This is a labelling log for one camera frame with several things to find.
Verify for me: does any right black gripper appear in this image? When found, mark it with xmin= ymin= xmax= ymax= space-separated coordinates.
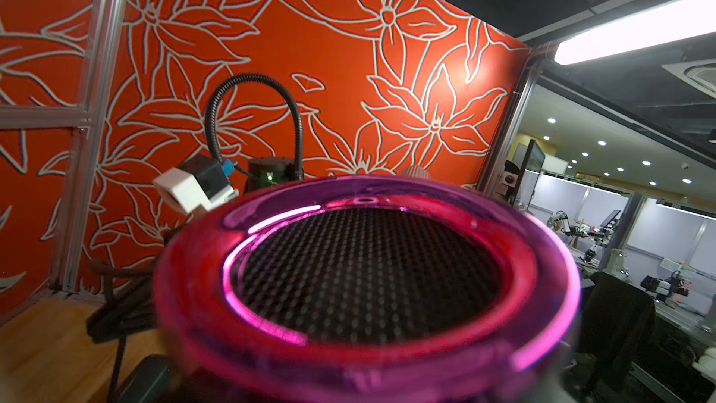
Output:
xmin=86 ymin=268 xmax=157 ymax=343

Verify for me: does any black dryer power cord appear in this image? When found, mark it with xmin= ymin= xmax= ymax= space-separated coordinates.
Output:
xmin=105 ymin=335 xmax=127 ymax=403

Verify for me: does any black magenta hair dryer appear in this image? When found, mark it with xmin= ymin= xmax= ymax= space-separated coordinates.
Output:
xmin=153 ymin=175 xmax=580 ymax=402

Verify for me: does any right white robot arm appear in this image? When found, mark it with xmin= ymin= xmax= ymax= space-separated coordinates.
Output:
xmin=84 ymin=67 xmax=296 ymax=344

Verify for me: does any black office chair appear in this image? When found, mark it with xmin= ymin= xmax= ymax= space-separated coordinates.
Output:
xmin=575 ymin=272 xmax=656 ymax=399

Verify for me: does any ceiling air conditioner vent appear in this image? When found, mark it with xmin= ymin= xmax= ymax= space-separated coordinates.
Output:
xmin=661 ymin=59 xmax=716 ymax=99

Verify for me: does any ceiling fluorescent light panel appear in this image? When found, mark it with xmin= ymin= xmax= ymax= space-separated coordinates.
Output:
xmin=554 ymin=0 xmax=715 ymax=65

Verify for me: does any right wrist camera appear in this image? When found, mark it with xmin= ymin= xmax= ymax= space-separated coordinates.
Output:
xmin=153 ymin=155 xmax=239 ymax=218

